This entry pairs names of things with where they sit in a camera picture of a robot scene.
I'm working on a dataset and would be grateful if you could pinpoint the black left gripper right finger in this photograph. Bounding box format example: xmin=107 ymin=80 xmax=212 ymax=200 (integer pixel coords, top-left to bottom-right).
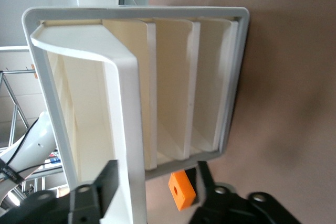
xmin=189 ymin=161 xmax=253 ymax=224

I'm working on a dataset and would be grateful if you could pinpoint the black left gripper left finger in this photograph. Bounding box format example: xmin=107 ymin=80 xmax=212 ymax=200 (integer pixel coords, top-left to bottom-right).
xmin=68 ymin=159 xmax=119 ymax=224

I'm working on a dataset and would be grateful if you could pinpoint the cream drawer with curved lip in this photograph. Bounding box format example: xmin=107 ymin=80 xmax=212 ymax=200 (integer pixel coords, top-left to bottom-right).
xmin=30 ymin=23 xmax=148 ymax=224

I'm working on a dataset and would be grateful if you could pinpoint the cream plastic drawer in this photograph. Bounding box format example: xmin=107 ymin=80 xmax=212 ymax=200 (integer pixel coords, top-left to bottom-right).
xmin=153 ymin=17 xmax=202 ymax=161
xmin=191 ymin=17 xmax=239 ymax=153
xmin=101 ymin=18 xmax=158 ymax=171

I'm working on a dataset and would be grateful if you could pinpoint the white drawer cabinet housing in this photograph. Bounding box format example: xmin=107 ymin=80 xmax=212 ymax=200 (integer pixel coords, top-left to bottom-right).
xmin=21 ymin=6 xmax=250 ymax=191

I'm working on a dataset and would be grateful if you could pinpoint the orange button enclosure box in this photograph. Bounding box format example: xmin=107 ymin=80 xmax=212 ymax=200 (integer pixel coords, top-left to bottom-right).
xmin=167 ymin=170 xmax=197 ymax=211

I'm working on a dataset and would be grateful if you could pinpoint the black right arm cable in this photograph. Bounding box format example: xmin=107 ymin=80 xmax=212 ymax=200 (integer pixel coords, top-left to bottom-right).
xmin=0 ymin=119 xmax=40 ymax=168

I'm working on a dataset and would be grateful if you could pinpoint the aluminium frame profile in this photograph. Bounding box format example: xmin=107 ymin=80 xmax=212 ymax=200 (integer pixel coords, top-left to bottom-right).
xmin=0 ymin=69 xmax=38 ymax=154

